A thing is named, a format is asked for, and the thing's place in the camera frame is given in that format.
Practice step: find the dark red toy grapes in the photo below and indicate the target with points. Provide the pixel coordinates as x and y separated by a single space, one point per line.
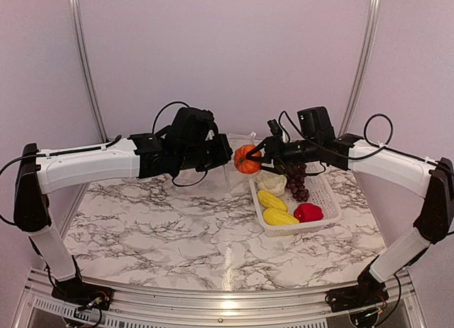
296 183

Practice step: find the front aluminium rail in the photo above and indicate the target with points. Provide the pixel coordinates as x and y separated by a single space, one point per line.
140 306

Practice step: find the orange toy pumpkin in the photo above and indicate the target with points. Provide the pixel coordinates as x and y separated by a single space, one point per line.
244 165

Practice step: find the left aluminium frame post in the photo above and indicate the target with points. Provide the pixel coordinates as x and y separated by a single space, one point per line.
77 22

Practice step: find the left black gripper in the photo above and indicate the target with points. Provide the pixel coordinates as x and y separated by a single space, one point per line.
225 152

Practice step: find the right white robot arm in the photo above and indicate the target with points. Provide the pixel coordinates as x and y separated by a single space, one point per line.
428 179

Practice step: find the red toy bell pepper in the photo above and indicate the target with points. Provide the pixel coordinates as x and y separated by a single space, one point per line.
307 212

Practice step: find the aluminium frame post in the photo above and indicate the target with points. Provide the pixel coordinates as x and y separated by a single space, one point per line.
365 54
77 22

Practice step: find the white toy cauliflower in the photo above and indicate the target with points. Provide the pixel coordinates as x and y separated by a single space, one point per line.
270 182

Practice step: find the right aluminium frame post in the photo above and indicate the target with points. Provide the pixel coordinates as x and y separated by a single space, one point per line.
365 54

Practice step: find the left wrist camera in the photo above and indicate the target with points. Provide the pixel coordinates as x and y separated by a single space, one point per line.
190 127

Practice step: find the white plastic basket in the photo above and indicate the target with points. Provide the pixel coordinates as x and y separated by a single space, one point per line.
320 195

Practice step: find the yellow toy fruit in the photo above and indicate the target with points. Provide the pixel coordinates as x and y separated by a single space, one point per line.
270 201
277 217

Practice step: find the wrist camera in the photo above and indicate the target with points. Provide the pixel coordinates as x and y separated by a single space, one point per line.
314 124
190 127

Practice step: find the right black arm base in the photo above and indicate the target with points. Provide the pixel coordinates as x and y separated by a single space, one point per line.
367 291

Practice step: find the yellow toy fruit front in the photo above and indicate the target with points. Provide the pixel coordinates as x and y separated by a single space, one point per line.
277 217

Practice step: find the yellow toy fruit back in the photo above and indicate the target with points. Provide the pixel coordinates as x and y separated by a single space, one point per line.
270 201

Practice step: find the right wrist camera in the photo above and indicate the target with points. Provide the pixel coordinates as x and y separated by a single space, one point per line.
314 124

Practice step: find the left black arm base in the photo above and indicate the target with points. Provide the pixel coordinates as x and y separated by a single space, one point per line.
85 295

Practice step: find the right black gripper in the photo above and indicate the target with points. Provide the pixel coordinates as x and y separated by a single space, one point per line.
274 143

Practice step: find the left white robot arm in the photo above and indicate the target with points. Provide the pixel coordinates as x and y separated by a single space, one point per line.
138 156

